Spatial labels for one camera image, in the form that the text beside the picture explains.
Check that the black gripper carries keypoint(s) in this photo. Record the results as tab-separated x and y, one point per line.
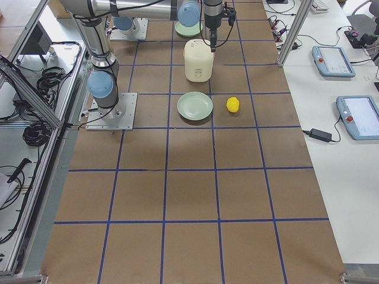
212	22

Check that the cream rice cooker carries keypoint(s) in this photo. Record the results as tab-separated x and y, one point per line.
198	60

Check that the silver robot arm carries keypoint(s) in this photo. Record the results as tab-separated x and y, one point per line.
125	23
89	18

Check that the green plate far side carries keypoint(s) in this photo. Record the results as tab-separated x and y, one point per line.
188	31

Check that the yellow toy pepper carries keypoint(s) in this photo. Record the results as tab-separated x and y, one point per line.
233	104

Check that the green plate near yellow toy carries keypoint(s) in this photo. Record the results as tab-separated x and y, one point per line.
194	106

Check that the blue teach pendant far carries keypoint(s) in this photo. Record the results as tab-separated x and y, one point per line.
332	62

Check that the blue teach pendant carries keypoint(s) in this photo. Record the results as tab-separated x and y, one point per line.
359	115
332	62

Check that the black power adapter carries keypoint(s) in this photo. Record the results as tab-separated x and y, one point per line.
320	135

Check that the brown grid table mat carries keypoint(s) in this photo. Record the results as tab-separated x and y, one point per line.
232	198

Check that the blue teach pendant near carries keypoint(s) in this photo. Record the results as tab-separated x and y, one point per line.
359	115

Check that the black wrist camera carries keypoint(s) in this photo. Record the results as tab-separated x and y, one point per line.
229	13

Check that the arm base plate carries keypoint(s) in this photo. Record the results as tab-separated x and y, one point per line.
116	35
120	118

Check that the aluminium frame post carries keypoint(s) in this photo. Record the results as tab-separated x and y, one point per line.
294	30

